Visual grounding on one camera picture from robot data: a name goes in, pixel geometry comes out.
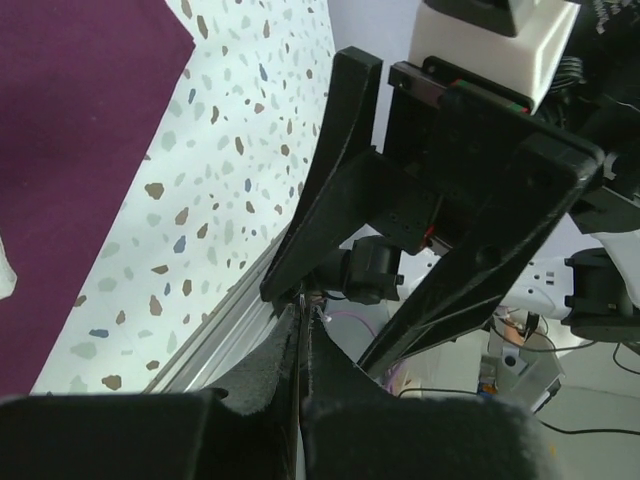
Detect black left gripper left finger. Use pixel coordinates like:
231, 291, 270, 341
1, 320, 299, 479

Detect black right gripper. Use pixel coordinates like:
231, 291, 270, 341
260, 47, 605, 377

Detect steel tweezers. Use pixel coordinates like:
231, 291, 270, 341
298, 293, 310, 425

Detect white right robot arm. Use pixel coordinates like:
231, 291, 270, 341
260, 1, 639, 376

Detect aluminium rail frame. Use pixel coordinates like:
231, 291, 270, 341
144, 233, 285, 394

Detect purple cloth mat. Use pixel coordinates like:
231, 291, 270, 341
1, 1, 194, 395

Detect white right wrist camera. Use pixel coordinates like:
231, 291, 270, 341
408, 1, 580, 112

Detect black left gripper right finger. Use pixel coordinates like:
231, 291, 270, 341
300, 312, 558, 479

